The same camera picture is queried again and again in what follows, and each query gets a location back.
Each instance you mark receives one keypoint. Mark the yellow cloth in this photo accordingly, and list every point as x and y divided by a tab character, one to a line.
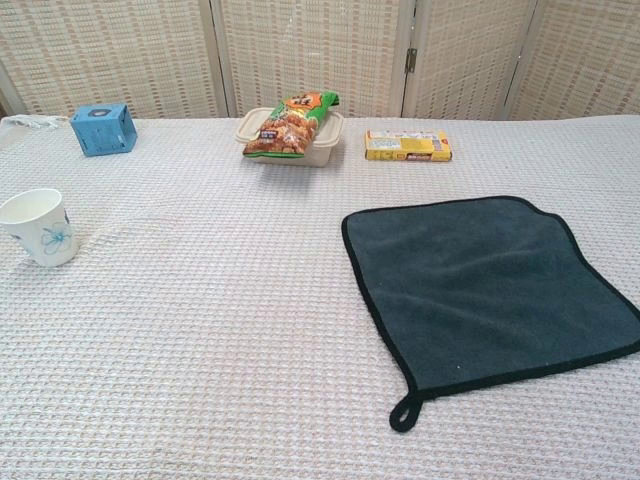
490	290

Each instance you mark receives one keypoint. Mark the beige plastic lidded container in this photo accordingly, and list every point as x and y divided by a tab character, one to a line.
327	137

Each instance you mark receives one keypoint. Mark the green orange snack bag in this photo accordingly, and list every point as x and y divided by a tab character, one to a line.
285	130

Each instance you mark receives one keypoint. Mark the yellow flat cardboard box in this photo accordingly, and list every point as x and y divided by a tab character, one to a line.
400	147

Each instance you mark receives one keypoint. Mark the white woven tablecloth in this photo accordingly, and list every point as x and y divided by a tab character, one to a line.
200	325

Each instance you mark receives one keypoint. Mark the woven folding screen panel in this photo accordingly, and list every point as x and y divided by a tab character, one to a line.
585	55
465	55
110	55
315	45

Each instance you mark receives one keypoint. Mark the metal screen hinge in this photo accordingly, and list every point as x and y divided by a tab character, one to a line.
411	60

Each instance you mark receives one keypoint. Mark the blue cardboard cube box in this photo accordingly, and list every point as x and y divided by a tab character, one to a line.
102	132

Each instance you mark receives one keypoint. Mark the white paper cup blue flower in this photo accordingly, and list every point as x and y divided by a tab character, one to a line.
45	235

